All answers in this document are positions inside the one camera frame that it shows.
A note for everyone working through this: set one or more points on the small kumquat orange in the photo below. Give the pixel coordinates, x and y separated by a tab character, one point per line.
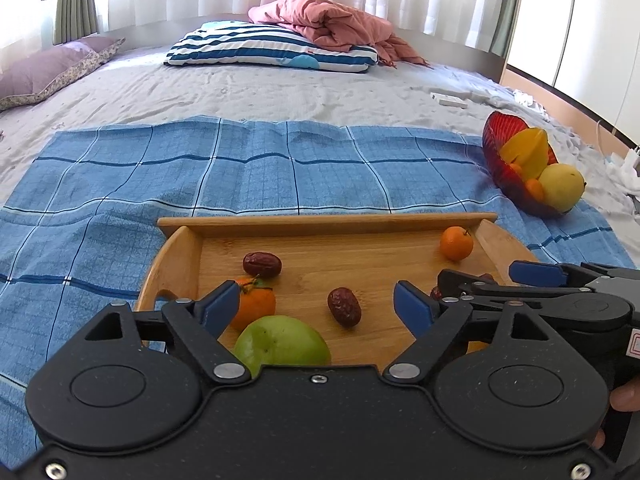
456	243

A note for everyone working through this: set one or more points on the pink crumpled quilt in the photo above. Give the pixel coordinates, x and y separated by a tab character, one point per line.
333	26

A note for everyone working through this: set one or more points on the green drape left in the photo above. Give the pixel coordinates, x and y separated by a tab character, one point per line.
74	19

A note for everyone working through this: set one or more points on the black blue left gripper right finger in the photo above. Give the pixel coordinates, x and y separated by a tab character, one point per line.
437	330

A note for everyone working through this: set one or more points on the green drape right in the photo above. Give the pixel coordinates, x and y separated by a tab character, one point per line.
503	33

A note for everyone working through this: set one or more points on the large orange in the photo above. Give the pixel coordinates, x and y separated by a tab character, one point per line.
475	346

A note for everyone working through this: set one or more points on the tangerine with leaf stem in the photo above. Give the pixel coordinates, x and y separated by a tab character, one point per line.
256	300

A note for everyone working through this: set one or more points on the yellow starfruit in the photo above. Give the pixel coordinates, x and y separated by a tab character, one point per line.
528	149

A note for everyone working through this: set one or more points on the blue white striped pillow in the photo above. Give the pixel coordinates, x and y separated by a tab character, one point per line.
236	42

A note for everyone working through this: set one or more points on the yellow lemon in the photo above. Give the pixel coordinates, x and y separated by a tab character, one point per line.
563	186

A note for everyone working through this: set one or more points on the purple floral pillow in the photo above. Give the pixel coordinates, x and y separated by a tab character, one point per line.
41	75

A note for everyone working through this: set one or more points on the small orange in bowl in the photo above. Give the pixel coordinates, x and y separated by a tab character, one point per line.
535	189

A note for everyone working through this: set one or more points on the person right hand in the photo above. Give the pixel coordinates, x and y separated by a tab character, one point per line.
626	398

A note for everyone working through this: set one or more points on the large green apple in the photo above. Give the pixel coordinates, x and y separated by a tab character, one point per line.
281	341

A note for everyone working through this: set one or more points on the white bed sheet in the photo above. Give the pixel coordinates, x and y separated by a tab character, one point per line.
138	88

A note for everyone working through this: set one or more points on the blue checked blanket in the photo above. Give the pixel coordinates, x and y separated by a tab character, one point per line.
80	230

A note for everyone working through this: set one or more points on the white clothes pile right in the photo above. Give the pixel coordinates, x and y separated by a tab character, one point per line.
624	173

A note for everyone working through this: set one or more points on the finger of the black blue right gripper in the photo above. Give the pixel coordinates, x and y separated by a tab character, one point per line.
539	274
457	286

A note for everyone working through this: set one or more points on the wooden serving tray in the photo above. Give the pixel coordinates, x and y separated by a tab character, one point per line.
367	253

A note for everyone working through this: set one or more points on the green drape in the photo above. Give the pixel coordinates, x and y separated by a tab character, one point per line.
503	33
74	19

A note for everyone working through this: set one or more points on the red date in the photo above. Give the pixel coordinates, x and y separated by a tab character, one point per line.
436	294
262	265
344	306
488	278

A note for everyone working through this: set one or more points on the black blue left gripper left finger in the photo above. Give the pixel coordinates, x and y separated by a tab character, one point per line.
195	327

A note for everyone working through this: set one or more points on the red glass fruit bowl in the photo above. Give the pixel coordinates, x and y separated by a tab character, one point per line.
509	176

